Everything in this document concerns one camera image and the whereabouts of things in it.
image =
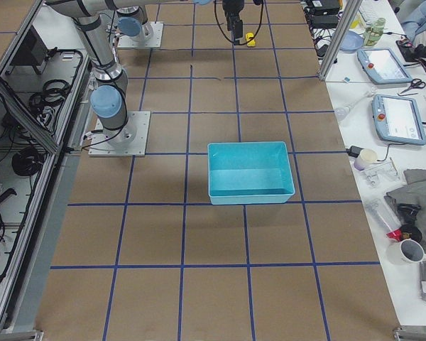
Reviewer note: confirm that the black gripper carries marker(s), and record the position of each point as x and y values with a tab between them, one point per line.
232	8

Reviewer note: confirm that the yellow beetle toy car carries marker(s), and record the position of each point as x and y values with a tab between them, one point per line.
250	39

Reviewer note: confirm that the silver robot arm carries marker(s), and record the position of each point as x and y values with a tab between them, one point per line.
133	22
109	99

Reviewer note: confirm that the light blue plate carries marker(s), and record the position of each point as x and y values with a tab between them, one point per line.
351	42

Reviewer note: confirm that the far teach pendant tablet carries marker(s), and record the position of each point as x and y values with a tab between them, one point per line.
382	66

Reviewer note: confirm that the teach pendant tablet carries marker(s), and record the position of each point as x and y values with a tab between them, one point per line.
397	119
382	66

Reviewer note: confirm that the teal plastic storage bin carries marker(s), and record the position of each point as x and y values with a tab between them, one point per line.
245	173

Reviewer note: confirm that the near teach pendant tablet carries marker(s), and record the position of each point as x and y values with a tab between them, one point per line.
397	119

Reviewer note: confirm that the purple white cup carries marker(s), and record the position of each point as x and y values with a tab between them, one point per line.
365	158

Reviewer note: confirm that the grey cloth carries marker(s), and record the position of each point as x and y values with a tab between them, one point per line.
414	192

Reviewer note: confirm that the white mug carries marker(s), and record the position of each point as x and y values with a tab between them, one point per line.
405	252

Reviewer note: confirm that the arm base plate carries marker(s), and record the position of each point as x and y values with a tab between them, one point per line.
124	42
131	141

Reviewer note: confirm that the aluminium frame post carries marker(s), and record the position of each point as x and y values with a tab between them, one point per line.
343	26

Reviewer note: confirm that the black handled scissors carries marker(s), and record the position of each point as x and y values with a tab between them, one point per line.
416	83

